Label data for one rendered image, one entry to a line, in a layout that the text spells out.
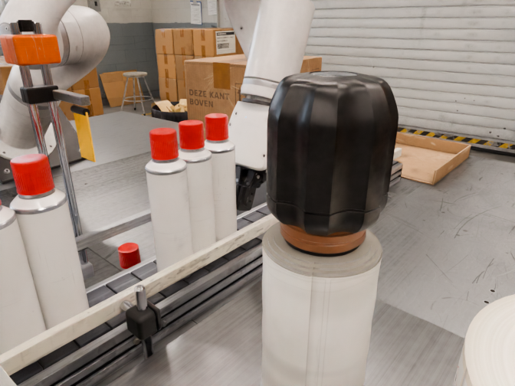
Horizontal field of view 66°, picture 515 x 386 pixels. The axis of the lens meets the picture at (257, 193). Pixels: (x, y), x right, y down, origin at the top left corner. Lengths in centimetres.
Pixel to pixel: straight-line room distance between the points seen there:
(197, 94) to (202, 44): 316
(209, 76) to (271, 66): 42
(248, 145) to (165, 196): 17
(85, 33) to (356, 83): 82
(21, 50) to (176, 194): 22
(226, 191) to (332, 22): 453
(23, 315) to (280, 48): 46
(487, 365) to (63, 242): 38
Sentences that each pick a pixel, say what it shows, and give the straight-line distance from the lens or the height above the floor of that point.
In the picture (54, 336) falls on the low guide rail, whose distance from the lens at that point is 48.
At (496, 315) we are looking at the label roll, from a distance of 32.
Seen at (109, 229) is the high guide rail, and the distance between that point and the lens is 55.
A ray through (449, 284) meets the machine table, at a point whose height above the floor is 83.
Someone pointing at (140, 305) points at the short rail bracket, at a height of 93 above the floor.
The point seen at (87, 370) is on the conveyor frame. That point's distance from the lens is 51.
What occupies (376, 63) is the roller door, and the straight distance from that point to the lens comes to 483.
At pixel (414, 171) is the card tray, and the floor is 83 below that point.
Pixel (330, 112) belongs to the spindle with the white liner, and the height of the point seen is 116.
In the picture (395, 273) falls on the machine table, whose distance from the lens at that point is 70.
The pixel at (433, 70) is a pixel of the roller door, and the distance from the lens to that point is 464.
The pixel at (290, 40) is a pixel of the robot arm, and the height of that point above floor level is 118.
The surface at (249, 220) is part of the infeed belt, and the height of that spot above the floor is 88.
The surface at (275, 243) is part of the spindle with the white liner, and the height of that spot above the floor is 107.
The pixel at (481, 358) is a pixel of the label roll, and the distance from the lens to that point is 29.
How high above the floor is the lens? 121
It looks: 23 degrees down
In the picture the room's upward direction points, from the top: straight up
